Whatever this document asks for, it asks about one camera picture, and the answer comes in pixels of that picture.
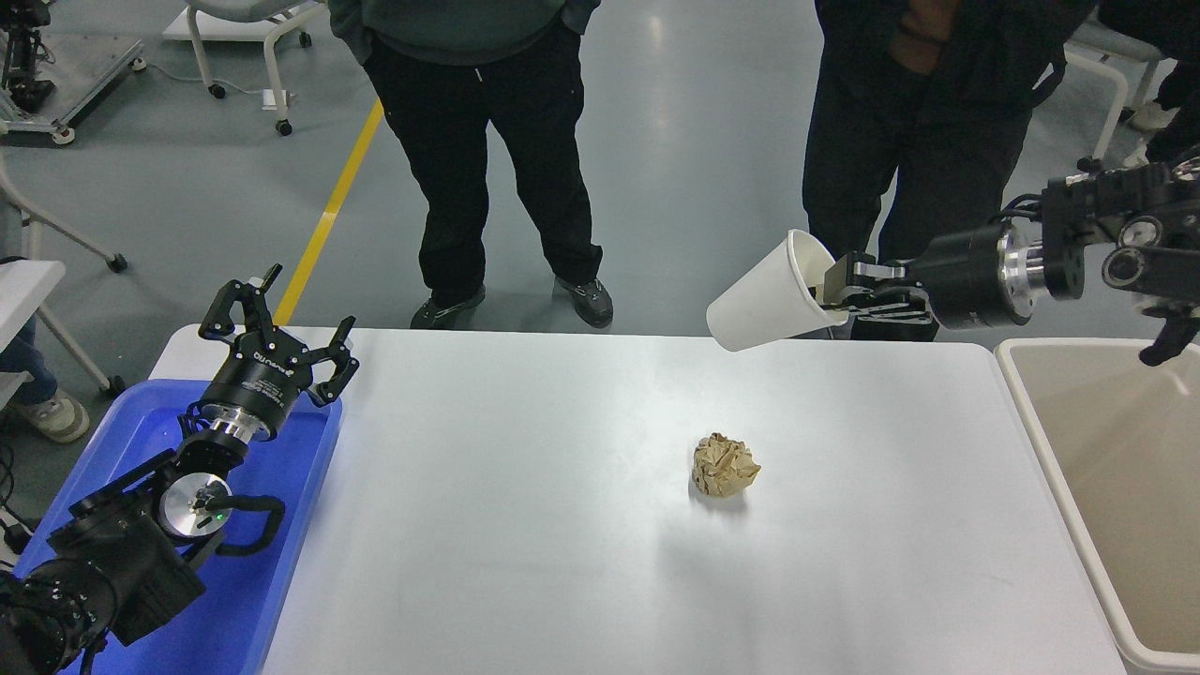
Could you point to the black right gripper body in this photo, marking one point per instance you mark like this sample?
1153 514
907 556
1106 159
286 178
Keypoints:
966 277

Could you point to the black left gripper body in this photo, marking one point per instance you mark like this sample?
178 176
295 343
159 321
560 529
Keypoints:
261 375

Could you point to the white paper cup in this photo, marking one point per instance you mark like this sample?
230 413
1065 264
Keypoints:
769 300

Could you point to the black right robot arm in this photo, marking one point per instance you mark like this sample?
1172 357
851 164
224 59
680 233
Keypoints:
1078 230

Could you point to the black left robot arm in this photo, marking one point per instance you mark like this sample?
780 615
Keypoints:
122 553

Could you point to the person's right forearm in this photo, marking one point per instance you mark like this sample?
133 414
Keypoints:
921 37

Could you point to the person with badge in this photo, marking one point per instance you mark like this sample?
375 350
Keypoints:
872 141

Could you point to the blue plastic tray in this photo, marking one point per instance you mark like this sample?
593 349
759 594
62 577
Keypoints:
272 525

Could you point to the white floor power strip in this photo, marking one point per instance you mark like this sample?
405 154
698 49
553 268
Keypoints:
276 99

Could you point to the seated person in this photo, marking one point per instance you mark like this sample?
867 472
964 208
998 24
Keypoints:
58 417

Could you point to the crumpled tan paper ball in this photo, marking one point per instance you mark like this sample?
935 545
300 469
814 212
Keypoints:
727 466

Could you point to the white chair on casters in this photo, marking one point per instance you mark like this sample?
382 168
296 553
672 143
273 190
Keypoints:
272 42

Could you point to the grey metal wheeled platform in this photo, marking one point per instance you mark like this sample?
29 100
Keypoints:
89 70

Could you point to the large pale plastic bin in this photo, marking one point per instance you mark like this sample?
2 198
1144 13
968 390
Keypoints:
1134 506

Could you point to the black machine on platform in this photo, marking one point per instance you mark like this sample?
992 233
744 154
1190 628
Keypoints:
23 56

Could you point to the white chair frame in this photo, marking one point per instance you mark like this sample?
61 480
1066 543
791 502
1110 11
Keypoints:
1116 89

